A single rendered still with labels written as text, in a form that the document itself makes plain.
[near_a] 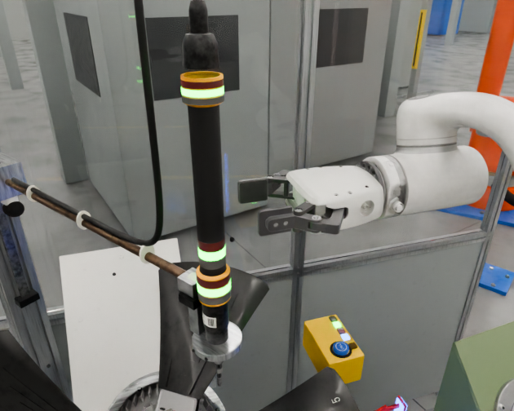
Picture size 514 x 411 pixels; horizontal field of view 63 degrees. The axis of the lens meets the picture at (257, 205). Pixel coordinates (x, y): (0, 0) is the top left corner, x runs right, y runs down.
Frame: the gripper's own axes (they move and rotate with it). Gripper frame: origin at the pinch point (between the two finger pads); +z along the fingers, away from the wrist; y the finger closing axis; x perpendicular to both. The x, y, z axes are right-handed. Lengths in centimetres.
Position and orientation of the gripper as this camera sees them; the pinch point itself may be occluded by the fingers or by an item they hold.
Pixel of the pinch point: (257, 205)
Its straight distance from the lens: 51.4
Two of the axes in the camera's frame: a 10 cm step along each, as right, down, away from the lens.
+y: -3.0, -4.4, 8.5
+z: -9.5, 1.4, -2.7
